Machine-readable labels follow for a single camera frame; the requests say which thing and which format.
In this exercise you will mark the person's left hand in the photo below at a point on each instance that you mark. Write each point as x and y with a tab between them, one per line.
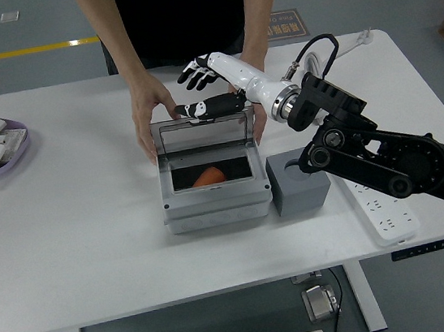
261	122

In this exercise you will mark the person's right hand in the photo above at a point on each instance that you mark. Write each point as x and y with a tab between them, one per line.
148	102

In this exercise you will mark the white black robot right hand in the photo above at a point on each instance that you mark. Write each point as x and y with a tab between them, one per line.
243	75

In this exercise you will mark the orange cylinder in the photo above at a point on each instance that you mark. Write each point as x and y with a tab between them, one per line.
209	178

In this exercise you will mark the grey box with clear lid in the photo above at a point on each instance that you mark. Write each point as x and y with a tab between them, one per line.
215	208

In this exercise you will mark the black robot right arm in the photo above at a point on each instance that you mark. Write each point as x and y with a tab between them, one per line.
410	161

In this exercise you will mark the person's right forearm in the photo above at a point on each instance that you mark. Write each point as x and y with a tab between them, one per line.
110	33

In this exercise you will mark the person's left forearm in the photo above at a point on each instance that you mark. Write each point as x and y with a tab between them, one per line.
257	18

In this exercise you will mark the grey cube with round hole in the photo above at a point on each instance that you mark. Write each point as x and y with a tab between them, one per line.
296	198

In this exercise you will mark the metal control box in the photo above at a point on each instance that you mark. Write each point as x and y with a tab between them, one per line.
319	302

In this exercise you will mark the brown floor sign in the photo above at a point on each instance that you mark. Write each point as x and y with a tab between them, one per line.
293	25

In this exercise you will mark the person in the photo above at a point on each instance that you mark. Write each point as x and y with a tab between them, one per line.
178	16

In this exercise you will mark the white socket plate with holes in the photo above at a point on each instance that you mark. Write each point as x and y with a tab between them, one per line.
12	140

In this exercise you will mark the white power strip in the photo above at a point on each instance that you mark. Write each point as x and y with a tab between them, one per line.
388	217

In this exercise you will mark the small metal floor plate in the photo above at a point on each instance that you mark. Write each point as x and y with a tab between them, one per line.
9	16

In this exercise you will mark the black table height controller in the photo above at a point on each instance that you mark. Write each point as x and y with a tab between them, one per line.
423	248

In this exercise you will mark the metal table bracket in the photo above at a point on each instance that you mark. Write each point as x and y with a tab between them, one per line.
306	277

